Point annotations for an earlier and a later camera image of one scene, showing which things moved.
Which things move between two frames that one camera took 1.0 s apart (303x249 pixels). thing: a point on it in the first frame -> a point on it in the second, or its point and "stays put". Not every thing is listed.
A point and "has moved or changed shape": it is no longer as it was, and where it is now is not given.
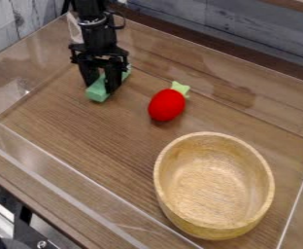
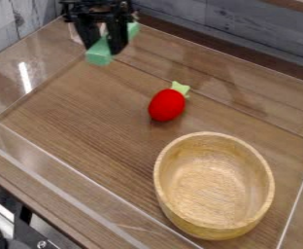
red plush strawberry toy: [167, 102] stays put
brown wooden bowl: [214, 186] stays put
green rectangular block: [96, 91] has moved or changed shape
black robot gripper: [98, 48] -> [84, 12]
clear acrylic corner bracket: [74, 29] stays put
